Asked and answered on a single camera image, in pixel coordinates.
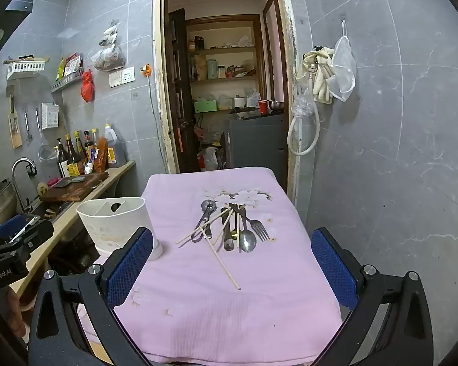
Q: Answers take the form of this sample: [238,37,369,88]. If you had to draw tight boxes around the hanging steel strainer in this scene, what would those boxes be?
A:
[35,107,56,163]

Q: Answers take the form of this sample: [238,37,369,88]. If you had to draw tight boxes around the steel kitchen faucet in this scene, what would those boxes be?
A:
[11,157,37,212]

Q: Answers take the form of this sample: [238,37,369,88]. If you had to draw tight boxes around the pink floral blanket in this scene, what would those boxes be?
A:
[76,167,344,364]

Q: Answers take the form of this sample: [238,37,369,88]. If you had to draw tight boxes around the steel spoon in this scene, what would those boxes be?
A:
[238,206,257,253]

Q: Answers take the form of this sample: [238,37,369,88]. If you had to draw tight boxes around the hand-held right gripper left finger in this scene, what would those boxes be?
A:
[28,227,155,366]

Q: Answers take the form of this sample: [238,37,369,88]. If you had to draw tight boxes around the red plastic bag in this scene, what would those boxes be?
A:
[81,69,95,103]

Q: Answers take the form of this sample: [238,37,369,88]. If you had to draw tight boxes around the beige kitchen counter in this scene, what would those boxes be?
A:
[8,160,136,298]

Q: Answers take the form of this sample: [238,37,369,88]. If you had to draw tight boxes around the red snack packet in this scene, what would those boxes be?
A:
[64,52,84,75]

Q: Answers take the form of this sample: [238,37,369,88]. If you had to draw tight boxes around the grey cabinet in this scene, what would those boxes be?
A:
[224,112,289,170]

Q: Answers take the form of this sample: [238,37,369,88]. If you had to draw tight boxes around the white wall basket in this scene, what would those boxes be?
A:
[5,58,46,81]

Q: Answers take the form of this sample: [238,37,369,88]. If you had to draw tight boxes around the clear plastic bag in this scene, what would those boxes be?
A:
[292,88,314,117]

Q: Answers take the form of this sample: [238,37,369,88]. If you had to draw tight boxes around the wooden shelf unit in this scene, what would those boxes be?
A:
[185,15,268,115]

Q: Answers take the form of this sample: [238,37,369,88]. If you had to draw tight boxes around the grey wall shelf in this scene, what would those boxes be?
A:
[51,68,85,93]

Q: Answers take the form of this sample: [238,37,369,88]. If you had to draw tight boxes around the white plastic utensil holder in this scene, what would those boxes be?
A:
[76,197,164,262]

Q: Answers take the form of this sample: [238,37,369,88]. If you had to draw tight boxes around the dark sauce bottle yellow label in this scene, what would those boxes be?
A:
[65,134,82,177]

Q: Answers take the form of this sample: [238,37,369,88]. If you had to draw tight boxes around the cream rubber gloves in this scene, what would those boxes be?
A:
[298,47,334,103]

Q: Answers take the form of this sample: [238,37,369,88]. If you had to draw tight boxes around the clear bag of dried goods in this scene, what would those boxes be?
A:
[92,44,126,72]

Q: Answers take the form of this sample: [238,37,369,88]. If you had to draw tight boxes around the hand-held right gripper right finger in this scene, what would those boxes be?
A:
[311,228,434,366]

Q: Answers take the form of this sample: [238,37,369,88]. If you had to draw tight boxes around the steel kitchen sink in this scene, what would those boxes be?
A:
[23,198,74,222]

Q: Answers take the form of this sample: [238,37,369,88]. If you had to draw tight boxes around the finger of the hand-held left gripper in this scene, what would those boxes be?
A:
[0,214,42,239]
[0,219,55,265]

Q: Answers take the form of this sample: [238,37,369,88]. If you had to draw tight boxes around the white box on wall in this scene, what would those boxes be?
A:
[41,102,60,129]

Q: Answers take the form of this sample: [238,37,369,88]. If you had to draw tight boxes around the person's left hand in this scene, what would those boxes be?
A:
[5,286,27,336]

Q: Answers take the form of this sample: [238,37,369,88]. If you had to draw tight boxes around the steel ice cream scoop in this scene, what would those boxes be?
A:
[191,199,217,243]

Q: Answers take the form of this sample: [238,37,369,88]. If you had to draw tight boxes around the gold spoon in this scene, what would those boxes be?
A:
[231,211,240,253]

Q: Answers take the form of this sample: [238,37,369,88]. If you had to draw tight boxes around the hanging steel peeler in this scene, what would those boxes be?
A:
[23,107,33,141]

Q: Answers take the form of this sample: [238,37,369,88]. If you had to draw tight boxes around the white hose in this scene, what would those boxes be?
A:
[287,65,321,156]

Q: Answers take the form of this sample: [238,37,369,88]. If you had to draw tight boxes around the dark pump bottle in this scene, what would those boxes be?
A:
[56,137,71,178]

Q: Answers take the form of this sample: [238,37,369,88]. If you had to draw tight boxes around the steel fork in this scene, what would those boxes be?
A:
[232,204,271,242]

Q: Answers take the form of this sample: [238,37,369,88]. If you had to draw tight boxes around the grey ridged handle knife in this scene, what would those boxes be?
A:
[224,204,237,252]

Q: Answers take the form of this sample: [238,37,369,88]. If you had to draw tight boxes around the white hanging plastic bag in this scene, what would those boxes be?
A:
[99,21,119,46]

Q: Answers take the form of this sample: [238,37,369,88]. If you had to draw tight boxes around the hanging wooden cutting board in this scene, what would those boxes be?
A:
[8,86,24,149]

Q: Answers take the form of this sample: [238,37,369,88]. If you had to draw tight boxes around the orange seasoning packet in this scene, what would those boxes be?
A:
[95,137,109,172]

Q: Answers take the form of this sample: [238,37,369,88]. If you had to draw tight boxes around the brown wooden cutting board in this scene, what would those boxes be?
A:
[42,171,109,202]

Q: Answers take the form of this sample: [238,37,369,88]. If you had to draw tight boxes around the dark wooden door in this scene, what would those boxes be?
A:
[168,9,199,174]

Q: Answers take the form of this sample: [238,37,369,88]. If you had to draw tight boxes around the black range hood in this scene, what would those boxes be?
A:
[0,0,37,63]

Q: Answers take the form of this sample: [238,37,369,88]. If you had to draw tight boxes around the white mesh bag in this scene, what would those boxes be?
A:
[325,19,357,102]

